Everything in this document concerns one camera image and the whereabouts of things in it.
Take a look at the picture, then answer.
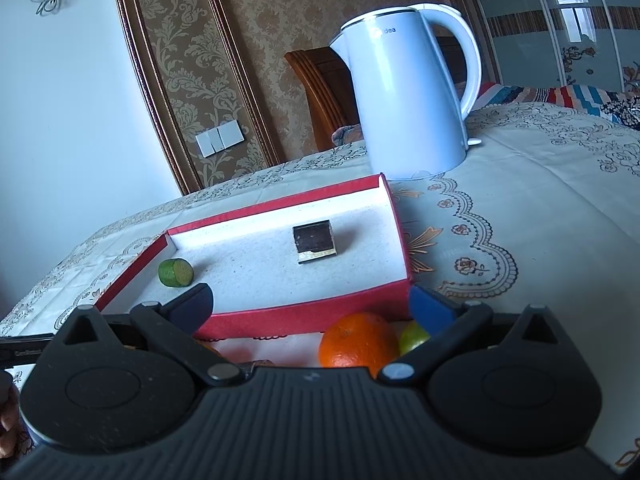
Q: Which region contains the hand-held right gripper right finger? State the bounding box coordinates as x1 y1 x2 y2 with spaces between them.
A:
378 284 568 387

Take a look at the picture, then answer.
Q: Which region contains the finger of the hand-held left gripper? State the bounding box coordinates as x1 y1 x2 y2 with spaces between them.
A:
0 332 55 368

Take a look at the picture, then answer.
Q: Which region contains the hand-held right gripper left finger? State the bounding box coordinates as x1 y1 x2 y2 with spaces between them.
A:
52 282 246 387

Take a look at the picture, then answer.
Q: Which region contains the green lime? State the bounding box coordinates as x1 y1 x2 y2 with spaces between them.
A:
398 320 432 357

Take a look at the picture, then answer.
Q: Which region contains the green cucumber piece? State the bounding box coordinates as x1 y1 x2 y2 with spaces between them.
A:
158 258 195 288

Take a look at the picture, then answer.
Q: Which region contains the orange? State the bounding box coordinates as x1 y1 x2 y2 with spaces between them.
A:
318 311 401 380

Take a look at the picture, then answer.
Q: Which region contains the red-rimmed white tray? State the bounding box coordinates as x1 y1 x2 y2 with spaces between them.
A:
92 172 416 341

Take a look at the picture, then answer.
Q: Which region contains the person's left hand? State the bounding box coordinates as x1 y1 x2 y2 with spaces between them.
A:
0 396 23 458

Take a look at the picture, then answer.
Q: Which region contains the white floral tablecloth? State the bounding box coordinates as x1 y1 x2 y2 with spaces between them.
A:
0 101 640 471

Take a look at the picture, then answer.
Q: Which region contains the folded cloth on chair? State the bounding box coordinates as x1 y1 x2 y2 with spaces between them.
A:
330 122 368 150

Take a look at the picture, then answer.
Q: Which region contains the white electric kettle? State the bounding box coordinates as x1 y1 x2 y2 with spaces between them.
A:
329 2 483 182

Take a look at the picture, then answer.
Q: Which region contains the striped colourful blanket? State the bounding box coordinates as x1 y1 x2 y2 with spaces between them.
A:
472 80 640 131

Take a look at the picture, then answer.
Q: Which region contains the floral glass wardrobe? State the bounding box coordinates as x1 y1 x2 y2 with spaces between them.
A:
457 0 640 93

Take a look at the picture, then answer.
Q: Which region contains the white light switch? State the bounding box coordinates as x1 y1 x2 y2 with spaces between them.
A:
195 119 247 157

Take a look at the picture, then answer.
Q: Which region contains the gilded wall panel frame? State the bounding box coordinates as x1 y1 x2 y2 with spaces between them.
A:
107 0 281 196

